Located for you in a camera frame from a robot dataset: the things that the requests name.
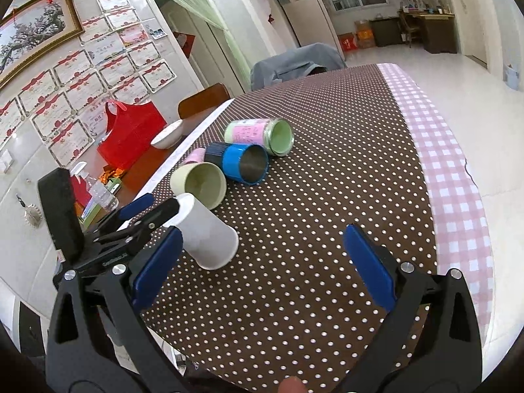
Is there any green lace curtain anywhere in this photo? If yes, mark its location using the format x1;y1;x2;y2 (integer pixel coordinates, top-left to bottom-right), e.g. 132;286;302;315
141;0;251;96

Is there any pale green cup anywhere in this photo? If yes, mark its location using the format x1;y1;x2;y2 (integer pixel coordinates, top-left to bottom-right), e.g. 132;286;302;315
170;162;227;209

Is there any red door decoration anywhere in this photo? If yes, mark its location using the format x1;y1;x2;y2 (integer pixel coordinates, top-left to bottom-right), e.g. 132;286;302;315
174;30;196;57

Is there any wooden desk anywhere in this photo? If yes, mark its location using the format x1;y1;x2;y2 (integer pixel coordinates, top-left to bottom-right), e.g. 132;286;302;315
398;9;458;54

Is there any round silver ornament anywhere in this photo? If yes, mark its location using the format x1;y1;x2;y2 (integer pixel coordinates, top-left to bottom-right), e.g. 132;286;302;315
24;202;42;227

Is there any orange cardboard box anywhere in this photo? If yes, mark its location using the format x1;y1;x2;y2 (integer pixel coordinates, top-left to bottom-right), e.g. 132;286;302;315
354;20;376;49

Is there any white waste bin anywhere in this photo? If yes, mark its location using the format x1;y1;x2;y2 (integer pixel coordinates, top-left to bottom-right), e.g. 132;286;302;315
505;65;523;91

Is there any red plastic bag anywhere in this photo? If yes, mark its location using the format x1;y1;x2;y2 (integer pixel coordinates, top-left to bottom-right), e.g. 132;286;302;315
97;100;168;171

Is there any wooden chair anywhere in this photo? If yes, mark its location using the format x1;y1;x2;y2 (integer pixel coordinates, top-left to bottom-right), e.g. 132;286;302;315
178;83;231;119

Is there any framed tree painting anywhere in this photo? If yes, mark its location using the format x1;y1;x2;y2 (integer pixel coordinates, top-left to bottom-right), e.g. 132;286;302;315
0;0;85;91

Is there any wall of framed certificates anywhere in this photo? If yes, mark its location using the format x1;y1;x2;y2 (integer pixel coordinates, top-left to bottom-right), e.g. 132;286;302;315
0;0;178;165

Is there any blue and black cup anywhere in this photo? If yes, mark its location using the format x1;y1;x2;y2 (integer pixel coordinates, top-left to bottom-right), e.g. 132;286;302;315
204;142;270;186

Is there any clear plastic bottle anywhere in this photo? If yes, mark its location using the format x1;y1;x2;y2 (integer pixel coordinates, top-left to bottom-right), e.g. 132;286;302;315
87;171;120;214

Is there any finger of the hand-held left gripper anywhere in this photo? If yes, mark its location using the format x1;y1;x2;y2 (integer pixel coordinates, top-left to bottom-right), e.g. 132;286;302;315
84;197;181;254
96;194;155;230

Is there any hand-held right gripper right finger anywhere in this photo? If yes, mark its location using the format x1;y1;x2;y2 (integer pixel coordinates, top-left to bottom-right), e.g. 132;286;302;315
343;224;484;393

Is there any brown polka dot tablecloth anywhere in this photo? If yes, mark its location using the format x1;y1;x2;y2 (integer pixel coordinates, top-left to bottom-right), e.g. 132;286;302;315
139;63;439;393

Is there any person's right hand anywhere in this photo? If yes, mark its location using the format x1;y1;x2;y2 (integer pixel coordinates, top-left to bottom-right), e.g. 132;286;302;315
277;376;307;393

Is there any white bowl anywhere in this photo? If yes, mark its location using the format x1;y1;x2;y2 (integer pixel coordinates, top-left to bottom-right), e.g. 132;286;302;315
150;120;185;149

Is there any chair with grey-blue cover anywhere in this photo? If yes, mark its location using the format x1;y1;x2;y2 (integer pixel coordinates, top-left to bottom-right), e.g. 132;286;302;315
250;43;347;91

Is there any dark cabinet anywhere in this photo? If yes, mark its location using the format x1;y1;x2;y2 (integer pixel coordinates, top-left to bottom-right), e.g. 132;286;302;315
370;15;404;48

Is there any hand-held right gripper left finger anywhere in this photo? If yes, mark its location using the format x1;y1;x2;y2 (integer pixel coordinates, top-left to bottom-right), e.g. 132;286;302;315
45;227;193;393

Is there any pink checked tablecloth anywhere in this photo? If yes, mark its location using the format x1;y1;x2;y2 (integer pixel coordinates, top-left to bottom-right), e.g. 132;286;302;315
376;63;495;379

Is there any white refrigerator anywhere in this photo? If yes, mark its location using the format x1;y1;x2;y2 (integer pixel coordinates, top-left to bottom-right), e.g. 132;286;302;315
278;0;345;50

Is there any pink and green cup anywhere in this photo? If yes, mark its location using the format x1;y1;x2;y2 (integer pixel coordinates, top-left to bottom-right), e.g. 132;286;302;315
224;118;295;157

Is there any white paper cup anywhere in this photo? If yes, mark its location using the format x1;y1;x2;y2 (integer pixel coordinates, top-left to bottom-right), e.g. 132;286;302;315
170;192;239;271

